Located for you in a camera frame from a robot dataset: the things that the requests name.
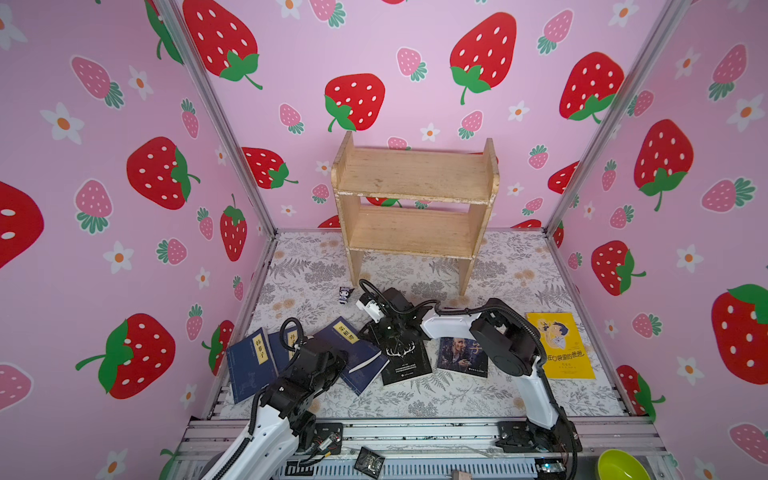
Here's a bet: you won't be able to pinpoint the navy book yellow label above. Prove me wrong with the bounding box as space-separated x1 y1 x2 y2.
314 317 390 396

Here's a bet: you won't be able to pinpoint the yellow cartoon cover book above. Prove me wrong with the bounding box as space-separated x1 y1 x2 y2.
526 312 596 380

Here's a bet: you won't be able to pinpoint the aluminium corner post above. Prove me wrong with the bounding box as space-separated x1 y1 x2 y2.
543 0 690 240
157 0 277 239

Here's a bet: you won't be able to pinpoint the small black electronic module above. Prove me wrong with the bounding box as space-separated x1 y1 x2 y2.
354 447 386 480

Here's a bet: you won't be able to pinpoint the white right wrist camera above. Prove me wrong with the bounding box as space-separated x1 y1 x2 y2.
356 293 386 323

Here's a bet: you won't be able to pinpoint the black antler cover book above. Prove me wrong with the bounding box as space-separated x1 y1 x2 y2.
381 339 432 385

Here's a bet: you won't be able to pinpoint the lime green bowl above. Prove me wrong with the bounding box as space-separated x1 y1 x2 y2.
596 449 651 480

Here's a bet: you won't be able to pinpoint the Kuromi toy figurine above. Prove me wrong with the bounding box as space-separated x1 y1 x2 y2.
338 287 354 305

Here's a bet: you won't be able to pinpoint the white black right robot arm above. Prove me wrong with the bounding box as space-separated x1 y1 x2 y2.
357 279 582 456

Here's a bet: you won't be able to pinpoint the wooden two-tier shelf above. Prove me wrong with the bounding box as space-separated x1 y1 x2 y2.
330 133 500 294

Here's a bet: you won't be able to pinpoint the navy book behind left arm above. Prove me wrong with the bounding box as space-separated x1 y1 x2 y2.
268 328 298 373

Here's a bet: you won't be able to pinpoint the navy book far left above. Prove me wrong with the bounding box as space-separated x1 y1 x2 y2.
226 328 278 404

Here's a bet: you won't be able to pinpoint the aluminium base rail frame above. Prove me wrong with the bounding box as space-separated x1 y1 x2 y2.
167 416 676 480

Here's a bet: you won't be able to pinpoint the dark old man book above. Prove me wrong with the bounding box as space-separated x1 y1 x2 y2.
437 337 489 378

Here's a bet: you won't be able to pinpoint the left aluminium corner post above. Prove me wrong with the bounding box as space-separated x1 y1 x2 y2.
157 0 277 239

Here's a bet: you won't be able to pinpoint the right aluminium corner post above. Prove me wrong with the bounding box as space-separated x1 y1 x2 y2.
543 0 690 240

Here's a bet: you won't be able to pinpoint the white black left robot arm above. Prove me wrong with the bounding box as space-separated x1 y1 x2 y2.
202 317 348 479

